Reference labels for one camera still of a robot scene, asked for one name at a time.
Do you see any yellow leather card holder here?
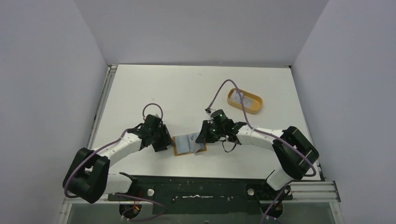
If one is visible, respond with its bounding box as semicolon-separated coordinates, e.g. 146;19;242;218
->
172;133;207;156

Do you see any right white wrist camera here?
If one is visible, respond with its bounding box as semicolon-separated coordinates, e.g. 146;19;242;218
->
205;107;216;114

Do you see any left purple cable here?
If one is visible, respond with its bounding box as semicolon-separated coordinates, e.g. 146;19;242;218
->
63;103;166;223

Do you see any silver credit card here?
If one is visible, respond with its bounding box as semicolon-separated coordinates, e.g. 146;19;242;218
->
230;90;244;105

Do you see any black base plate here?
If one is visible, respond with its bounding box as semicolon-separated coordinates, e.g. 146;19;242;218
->
76;175;295;217

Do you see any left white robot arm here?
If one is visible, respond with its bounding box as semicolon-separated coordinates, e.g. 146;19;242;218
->
62;114;174;203

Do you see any silver credit card carried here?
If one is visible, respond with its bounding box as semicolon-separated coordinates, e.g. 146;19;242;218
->
188;133;205;154

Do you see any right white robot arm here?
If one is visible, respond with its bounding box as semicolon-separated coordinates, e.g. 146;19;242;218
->
195;109;319;199

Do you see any orange oval tray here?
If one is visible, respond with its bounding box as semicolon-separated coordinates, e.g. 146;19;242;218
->
227;88;263;114

